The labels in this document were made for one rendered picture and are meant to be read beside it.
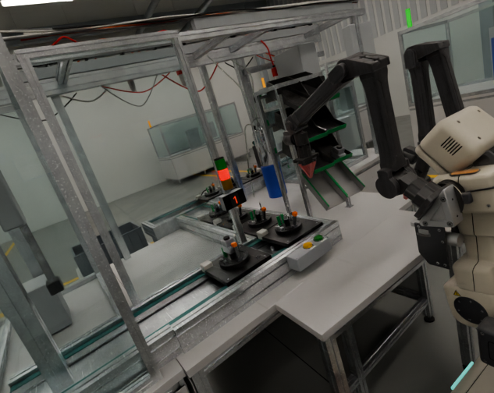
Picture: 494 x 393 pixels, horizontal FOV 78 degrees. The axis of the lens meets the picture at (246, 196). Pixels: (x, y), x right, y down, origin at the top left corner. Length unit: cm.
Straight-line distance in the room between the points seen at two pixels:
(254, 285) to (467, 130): 89
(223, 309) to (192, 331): 14
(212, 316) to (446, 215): 83
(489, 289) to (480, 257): 10
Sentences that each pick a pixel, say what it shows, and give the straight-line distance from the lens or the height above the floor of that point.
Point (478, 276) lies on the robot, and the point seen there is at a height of 88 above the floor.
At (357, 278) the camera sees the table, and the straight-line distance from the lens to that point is 129.
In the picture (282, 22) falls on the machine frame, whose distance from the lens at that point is 244.
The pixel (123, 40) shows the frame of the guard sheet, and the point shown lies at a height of 198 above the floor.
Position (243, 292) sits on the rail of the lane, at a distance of 125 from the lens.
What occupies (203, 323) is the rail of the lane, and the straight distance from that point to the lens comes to 120.
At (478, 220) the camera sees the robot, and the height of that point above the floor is 106.
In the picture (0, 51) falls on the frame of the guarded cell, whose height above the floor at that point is 188.
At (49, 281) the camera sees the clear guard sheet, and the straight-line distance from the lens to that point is 99.
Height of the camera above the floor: 158
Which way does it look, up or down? 15 degrees down
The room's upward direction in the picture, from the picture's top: 18 degrees counter-clockwise
